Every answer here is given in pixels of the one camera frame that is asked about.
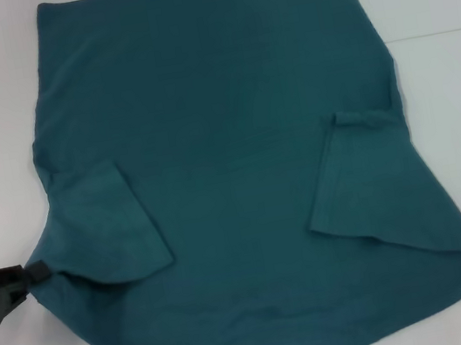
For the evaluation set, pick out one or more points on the blue teal shirt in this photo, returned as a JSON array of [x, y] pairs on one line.
[[229, 137]]

